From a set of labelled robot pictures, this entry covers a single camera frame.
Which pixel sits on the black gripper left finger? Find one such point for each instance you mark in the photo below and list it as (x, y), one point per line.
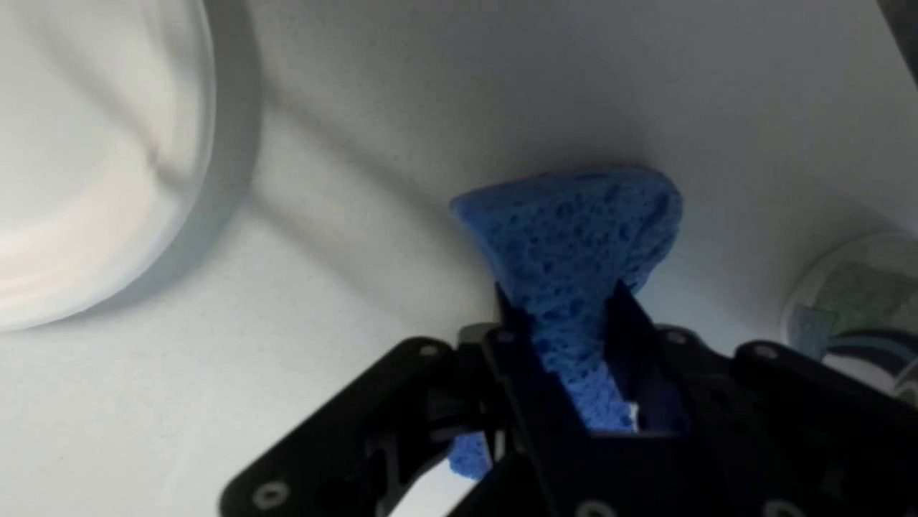
(536, 432)

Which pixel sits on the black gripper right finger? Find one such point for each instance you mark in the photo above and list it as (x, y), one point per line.
(765, 432)

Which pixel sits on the white plate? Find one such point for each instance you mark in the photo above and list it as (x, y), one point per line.
(88, 144)

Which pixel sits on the patterned paper cup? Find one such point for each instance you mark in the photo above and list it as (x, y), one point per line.
(863, 297)

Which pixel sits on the blue sponge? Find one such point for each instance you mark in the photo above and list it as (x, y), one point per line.
(575, 231)

